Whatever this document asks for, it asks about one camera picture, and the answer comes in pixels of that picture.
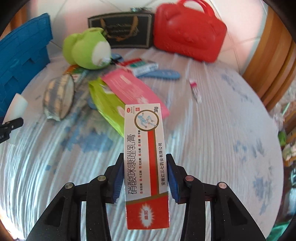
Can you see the blue three-arm boomerang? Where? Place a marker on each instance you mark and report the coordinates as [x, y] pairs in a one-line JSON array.
[[166, 74]]

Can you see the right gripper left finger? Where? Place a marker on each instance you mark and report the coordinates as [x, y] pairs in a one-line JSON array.
[[61, 220]]

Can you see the green wet wipes pack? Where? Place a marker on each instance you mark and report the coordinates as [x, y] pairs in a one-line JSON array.
[[108, 104]]

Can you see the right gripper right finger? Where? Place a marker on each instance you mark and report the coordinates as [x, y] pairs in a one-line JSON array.
[[230, 220]]

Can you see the red green medicine box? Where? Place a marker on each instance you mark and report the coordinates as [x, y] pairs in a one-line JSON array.
[[138, 66]]

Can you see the small pink ointment tube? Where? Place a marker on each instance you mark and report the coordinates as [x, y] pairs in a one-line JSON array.
[[195, 90]]

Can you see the wooden door frame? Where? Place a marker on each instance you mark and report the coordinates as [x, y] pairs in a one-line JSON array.
[[272, 67]]

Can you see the black gift box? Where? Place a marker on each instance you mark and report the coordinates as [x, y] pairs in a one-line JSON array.
[[126, 29]]

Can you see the green frog plush toy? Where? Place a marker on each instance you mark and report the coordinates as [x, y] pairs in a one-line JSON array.
[[89, 49]]

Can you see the red toy suitcase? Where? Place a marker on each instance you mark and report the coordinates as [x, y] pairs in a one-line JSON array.
[[189, 32]]

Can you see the metal nail clipper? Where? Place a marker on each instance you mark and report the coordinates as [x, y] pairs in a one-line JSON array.
[[141, 10]]

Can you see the red white ointment box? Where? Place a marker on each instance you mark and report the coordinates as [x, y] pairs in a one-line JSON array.
[[145, 168]]

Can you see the green yellow medicine box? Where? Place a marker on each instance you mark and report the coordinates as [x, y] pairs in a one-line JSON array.
[[78, 73]]

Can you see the blue plastic storage crate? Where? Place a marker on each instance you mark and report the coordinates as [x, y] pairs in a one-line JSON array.
[[23, 55]]

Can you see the pink wet wipes pack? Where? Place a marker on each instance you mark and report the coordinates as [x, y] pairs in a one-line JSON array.
[[131, 90]]

